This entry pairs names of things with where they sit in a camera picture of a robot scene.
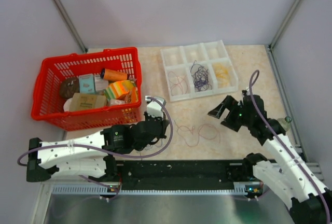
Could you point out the light blue box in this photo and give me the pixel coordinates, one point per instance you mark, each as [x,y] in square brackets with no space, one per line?
[86,84]

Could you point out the brown cardboard box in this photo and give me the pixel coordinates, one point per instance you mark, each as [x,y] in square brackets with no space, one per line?
[82,101]

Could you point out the aluminium frame post right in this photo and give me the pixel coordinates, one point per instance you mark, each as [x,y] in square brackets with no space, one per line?
[285,23]

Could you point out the aluminium frame post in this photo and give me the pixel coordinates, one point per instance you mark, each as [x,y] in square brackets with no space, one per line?
[285,23]
[69,24]

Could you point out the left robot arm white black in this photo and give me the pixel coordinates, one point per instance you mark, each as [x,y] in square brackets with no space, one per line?
[92,155]

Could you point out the rainbow striped box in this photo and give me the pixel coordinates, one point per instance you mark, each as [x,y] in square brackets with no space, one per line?
[118,90]

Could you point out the grey white box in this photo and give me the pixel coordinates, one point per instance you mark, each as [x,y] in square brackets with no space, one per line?
[100,84]

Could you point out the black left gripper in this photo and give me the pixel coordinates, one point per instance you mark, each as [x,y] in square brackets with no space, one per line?
[164,122]

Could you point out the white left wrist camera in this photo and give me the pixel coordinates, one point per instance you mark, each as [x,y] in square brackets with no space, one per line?
[153,108]

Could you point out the orange cylinder can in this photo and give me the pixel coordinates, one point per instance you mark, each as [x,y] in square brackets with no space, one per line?
[112,75]

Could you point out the clear plastic bottle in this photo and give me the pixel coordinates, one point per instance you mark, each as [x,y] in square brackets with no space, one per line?
[285,122]

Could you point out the brown round cookie pack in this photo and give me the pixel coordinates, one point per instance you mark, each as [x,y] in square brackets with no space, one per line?
[69,87]

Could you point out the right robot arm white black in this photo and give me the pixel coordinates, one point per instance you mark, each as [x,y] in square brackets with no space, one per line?
[307,198]

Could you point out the white compartment organizer tray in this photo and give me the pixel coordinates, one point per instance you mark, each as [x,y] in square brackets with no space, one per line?
[198,70]

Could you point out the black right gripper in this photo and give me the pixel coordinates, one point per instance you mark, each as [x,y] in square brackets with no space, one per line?
[226,103]

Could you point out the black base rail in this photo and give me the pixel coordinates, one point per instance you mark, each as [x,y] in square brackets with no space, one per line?
[176,174]

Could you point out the aluminium frame post left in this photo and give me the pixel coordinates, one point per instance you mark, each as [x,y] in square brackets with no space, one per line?
[69,24]

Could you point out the red plastic basket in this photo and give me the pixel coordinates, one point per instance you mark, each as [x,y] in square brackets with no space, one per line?
[48,106]

